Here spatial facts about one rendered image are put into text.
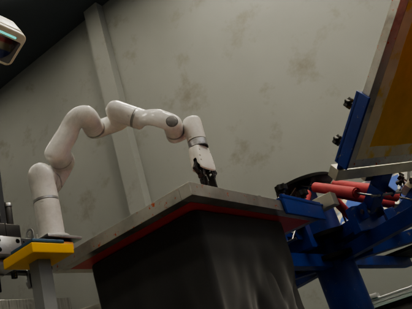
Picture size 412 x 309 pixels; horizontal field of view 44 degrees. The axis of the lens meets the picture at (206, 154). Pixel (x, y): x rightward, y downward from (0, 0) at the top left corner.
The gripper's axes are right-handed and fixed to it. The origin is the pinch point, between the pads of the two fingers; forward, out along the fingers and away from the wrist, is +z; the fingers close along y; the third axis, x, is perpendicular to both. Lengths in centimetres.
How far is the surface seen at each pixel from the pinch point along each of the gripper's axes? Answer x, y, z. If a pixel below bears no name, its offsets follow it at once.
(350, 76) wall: -18, -398, -212
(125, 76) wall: -331, -383, -400
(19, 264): -17, 73, 28
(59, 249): -8, 67, 26
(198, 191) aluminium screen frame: 27, 49, 22
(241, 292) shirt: 20, 31, 47
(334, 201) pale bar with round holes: 33.2, -30.1, 17.5
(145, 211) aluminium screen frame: 10, 52, 22
